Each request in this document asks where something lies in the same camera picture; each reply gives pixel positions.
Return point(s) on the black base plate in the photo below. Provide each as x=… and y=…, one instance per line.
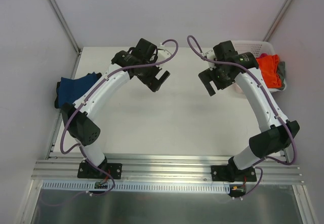
x=228, y=174
x=86, y=171

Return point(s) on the orange t shirt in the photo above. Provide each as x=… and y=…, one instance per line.
x=268, y=66

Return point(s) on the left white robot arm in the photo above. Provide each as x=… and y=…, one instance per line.
x=142, y=61

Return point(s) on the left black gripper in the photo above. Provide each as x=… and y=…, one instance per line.
x=151, y=78

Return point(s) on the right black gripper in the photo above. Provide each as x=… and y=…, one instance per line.
x=212, y=78

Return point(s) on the aluminium mounting rail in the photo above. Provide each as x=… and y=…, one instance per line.
x=155, y=168

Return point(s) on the grey t shirt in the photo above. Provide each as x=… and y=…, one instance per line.
x=281, y=71

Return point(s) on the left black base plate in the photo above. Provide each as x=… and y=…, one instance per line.
x=86, y=171

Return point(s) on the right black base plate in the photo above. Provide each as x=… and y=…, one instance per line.
x=228, y=174

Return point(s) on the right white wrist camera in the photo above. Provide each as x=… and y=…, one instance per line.
x=210, y=55

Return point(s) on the blue folded t shirt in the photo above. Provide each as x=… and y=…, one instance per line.
x=73, y=87

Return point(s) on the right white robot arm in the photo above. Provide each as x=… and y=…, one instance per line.
x=277, y=132

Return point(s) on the white slotted cable duct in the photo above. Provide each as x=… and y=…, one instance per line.
x=137, y=187

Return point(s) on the pink t shirt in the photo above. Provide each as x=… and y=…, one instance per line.
x=262, y=55

